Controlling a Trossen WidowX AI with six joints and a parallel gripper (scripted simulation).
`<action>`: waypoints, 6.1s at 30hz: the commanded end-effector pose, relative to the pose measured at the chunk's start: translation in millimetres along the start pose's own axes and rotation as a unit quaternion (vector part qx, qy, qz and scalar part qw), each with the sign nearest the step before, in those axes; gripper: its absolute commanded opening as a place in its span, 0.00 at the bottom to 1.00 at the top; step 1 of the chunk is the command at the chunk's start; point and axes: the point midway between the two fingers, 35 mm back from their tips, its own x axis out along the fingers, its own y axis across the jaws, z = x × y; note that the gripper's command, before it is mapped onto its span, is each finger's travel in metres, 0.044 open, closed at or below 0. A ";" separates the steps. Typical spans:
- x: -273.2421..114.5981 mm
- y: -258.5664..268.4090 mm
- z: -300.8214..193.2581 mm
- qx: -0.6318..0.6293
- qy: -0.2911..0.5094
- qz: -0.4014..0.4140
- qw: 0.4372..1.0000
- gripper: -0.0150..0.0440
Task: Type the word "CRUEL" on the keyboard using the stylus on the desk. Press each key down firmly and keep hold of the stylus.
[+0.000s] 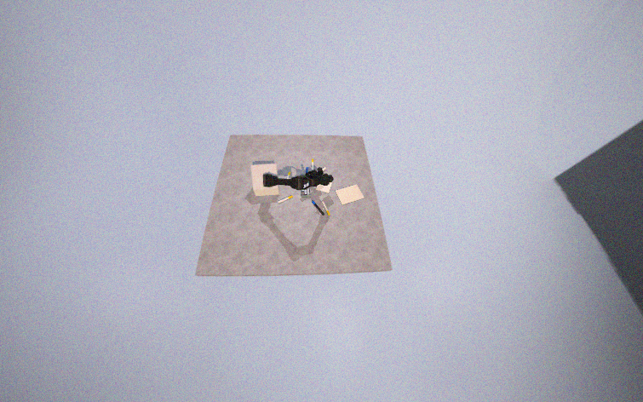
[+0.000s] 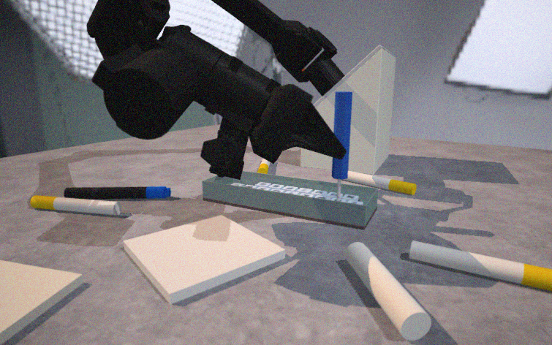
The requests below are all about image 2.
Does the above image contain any beige cylinder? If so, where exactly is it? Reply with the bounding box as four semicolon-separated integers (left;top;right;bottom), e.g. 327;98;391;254
345;242;431;341

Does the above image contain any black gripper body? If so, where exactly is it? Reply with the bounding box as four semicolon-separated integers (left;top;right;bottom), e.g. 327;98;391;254
198;53;314;164

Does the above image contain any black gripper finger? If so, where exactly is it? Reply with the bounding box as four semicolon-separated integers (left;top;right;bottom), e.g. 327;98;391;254
283;103;347;159

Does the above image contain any blue stylus with grey tip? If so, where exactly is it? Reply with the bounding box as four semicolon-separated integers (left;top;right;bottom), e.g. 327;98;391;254
332;91;352;198

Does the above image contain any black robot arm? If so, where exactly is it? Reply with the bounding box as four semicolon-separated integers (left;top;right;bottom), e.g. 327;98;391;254
86;0;345;180

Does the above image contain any white cylinder with yellow end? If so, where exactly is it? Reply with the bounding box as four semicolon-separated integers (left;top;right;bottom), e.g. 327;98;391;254
30;196;121;216
257;159;270;174
343;171;417;195
409;240;552;291

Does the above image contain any black marker with blue cap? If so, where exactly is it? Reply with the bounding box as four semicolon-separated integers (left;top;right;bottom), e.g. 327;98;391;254
64;186;170;200

